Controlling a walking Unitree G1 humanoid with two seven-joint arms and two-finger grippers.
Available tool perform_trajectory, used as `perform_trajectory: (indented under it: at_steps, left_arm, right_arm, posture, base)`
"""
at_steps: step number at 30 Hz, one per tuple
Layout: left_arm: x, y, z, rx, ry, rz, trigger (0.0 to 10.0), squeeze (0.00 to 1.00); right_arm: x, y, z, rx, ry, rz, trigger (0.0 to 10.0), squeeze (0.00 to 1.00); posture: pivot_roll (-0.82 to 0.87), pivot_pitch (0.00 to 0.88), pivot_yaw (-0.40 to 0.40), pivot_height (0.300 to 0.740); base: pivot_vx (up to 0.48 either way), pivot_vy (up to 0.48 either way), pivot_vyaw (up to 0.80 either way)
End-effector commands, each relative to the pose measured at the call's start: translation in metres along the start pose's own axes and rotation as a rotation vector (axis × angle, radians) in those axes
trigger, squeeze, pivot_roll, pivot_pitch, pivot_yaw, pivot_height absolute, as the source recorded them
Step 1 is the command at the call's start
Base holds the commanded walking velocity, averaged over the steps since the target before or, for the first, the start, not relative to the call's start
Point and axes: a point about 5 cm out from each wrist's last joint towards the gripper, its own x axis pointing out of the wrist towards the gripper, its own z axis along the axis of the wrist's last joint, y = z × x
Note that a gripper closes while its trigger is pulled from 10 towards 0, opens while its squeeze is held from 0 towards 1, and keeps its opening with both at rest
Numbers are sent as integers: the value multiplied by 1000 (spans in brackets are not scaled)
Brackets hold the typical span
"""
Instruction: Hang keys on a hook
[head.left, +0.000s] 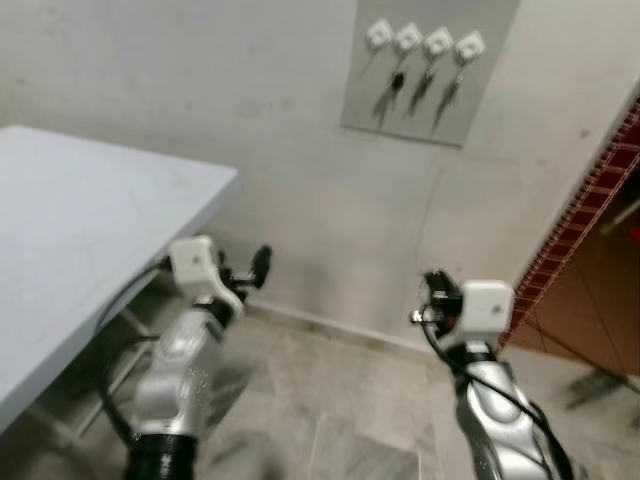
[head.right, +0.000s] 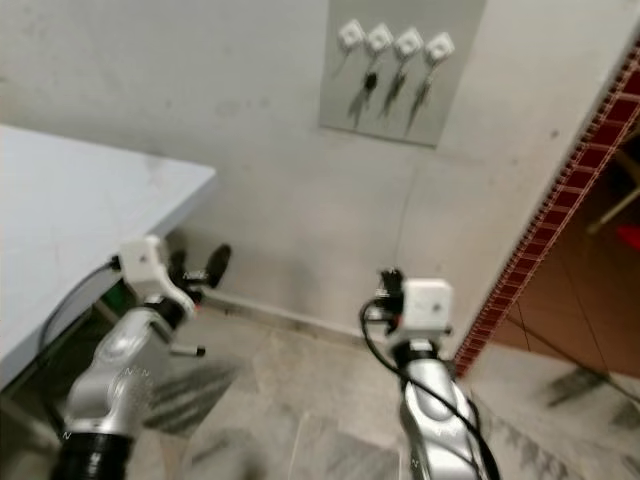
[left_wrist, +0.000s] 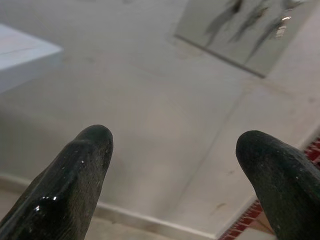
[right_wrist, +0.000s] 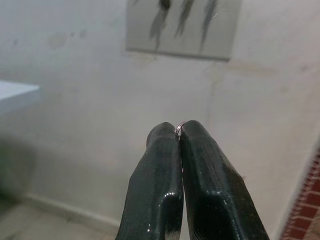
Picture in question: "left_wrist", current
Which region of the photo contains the red patterned floor mat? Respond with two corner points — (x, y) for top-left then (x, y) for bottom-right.
(216, 136), (320, 240)

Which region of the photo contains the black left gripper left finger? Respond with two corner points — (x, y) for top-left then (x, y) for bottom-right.
(0, 123), (115, 240)

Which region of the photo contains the white folding table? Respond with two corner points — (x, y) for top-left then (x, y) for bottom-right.
(0, 23), (63, 94)

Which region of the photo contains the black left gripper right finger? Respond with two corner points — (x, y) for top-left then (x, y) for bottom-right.
(235, 130), (320, 240)

